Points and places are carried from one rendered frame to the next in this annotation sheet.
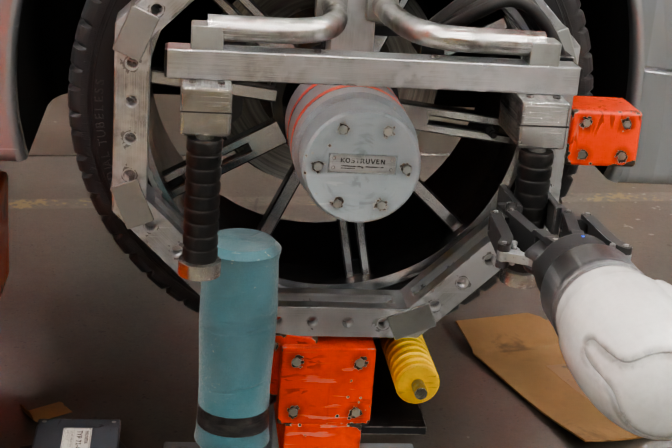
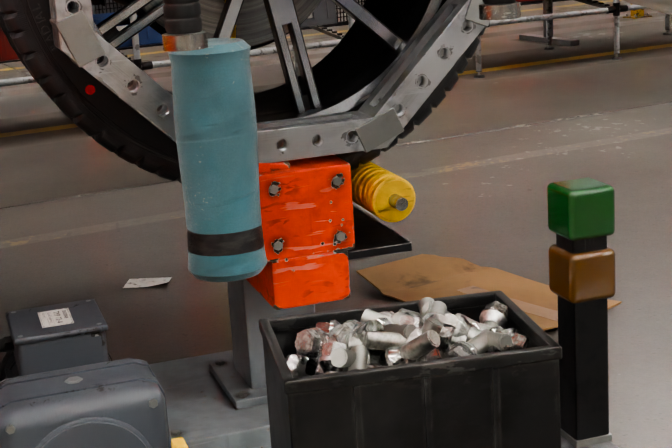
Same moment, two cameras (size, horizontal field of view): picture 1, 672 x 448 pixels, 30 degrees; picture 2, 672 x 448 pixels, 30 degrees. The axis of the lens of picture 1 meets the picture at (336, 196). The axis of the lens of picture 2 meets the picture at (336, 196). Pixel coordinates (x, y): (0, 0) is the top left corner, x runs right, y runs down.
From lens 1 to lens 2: 0.43 m
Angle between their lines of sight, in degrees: 11
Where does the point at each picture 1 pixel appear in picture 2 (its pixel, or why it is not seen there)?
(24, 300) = not seen: outside the picture
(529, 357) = (437, 287)
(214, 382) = (205, 197)
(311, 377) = (290, 204)
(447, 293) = (409, 94)
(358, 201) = not seen: outside the picture
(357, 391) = (338, 213)
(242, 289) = (221, 85)
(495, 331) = (397, 273)
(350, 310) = (318, 126)
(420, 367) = (394, 180)
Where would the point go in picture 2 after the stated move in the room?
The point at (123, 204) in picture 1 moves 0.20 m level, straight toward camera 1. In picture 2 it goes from (71, 39) to (105, 57)
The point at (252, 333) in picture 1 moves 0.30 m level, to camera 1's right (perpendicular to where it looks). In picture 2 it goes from (238, 133) to (506, 108)
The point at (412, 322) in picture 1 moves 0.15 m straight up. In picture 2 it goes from (380, 130) to (374, 7)
